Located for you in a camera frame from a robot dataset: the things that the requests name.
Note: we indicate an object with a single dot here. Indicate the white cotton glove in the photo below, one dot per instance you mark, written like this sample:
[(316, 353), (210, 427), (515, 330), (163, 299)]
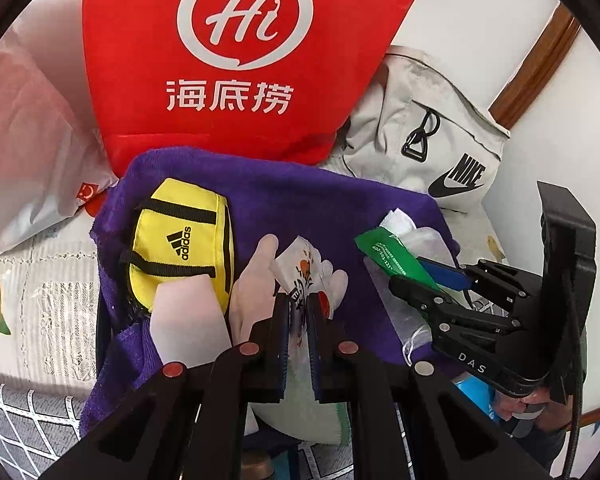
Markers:
[(252, 299)]

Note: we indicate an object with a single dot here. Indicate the person's right hand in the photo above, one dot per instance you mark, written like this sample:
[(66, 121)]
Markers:
[(555, 415)]

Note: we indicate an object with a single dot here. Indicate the brown wooden door frame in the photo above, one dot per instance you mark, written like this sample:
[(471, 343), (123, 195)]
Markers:
[(537, 68)]

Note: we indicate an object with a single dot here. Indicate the light green cloth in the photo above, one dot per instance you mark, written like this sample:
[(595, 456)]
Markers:
[(299, 415)]

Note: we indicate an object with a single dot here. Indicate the beige Nike waist bag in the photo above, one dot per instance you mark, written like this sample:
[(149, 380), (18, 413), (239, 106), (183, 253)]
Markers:
[(415, 128)]

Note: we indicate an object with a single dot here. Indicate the white Miniso plastic bag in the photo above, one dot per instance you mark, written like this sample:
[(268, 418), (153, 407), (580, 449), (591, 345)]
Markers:
[(51, 157)]

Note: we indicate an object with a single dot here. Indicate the white tomato snack packet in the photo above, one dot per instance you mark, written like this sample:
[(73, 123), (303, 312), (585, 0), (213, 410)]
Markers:
[(300, 272)]

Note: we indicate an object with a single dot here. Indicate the red Haidilao paper bag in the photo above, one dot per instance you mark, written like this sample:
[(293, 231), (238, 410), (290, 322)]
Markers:
[(268, 79)]

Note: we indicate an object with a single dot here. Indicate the yellow Adidas pouch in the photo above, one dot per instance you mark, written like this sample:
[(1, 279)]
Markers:
[(180, 231)]

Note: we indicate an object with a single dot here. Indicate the green wet wipes pack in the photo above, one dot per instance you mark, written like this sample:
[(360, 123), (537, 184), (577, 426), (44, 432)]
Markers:
[(423, 242)]

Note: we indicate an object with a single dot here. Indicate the blue tissue pack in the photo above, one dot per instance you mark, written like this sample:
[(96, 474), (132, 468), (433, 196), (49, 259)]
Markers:
[(478, 392)]

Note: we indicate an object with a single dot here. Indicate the white foam block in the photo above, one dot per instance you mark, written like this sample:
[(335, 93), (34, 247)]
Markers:
[(187, 324)]

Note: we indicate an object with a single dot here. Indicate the purple towel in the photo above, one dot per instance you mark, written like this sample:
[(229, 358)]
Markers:
[(280, 198)]

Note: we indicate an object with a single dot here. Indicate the newspaper sheet with lemons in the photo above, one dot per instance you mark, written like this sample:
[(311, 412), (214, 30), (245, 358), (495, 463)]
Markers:
[(49, 287)]

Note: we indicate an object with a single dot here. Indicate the green snack packet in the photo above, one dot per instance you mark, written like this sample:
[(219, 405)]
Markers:
[(386, 250)]

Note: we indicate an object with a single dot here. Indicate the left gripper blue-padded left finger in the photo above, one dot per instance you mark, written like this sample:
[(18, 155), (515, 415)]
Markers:
[(187, 422)]

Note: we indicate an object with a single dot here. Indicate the grey checkered blanket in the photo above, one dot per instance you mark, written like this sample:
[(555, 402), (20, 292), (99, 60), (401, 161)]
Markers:
[(38, 427)]

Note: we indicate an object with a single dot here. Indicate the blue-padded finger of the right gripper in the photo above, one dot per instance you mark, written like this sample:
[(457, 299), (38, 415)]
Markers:
[(460, 274), (438, 307)]

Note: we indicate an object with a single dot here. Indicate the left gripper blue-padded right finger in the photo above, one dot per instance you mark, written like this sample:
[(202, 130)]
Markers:
[(407, 423)]

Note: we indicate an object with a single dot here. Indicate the bubble wrap sheet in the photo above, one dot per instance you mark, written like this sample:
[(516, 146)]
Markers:
[(411, 328)]

